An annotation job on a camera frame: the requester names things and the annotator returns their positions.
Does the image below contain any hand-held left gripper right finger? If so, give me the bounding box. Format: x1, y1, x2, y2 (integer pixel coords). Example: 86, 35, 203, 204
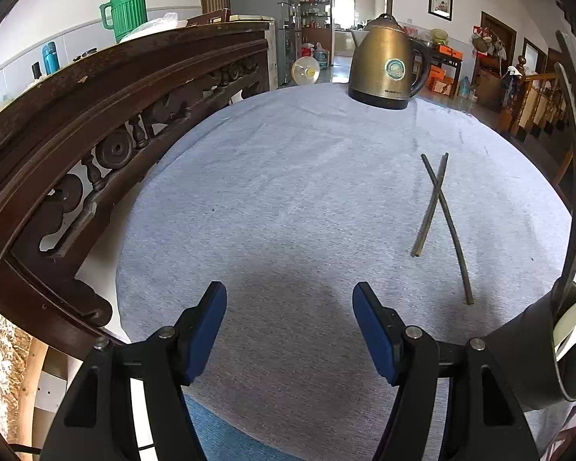
353, 282, 541, 461

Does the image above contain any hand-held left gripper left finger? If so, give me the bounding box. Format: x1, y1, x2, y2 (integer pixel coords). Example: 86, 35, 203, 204
43, 281, 227, 461

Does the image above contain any slender black chopstick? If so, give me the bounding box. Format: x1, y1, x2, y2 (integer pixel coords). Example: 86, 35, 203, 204
410, 152, 450, 258
420, 153, 475, 306

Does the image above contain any dark metal utensil holder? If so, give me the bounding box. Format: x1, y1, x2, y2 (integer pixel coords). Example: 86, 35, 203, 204
480, 276, 576, 412

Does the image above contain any white plastic spoon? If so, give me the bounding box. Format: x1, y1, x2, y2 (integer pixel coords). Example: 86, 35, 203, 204
554, 290, 576, 364

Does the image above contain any blue-grey tablecloth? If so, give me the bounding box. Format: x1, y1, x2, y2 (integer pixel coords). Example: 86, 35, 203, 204
115, 81, 576, 461

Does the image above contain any golden patterned board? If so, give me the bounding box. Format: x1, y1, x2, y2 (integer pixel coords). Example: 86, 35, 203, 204
0, 304, 32, 436

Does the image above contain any carved dark wooden sideboard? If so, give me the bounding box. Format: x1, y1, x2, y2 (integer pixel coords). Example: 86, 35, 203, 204
0, 21, 272, 347

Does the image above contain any orange cardboard box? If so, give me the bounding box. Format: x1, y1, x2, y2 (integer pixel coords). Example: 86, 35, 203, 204
429, 64, 457, 96

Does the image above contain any small yellow fan heater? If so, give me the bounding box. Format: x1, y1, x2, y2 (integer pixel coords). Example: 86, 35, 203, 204
291, 55, 322, 86

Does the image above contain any bronze electric kettle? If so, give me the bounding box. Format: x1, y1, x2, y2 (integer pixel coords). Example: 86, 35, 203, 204
348, 13, 433, 111

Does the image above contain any clear water jug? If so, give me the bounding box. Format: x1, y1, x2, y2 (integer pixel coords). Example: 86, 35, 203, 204
313, 41, 331, 71

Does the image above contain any dark wooden side table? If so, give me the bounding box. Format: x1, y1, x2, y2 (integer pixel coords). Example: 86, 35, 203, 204
413, 33, 462, 88

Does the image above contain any white chest freezer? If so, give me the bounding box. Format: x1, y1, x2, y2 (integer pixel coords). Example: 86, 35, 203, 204
229, 13, 277, 92

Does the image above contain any clear plastic bag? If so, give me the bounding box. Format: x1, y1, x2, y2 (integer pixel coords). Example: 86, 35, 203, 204
119, 12, 188, 42

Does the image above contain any teal flask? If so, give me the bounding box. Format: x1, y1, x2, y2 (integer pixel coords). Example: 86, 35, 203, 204
41, 41, 60, 76

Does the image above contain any dark wooden chair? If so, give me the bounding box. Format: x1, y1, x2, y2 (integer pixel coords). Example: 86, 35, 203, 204
185, 8, 232, 26

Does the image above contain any green thermos jug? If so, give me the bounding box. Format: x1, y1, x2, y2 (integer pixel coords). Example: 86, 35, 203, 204
99, 0, 149, 44

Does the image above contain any framed wall picture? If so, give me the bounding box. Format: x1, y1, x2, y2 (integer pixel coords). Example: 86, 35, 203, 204
427, 0, 454, 22

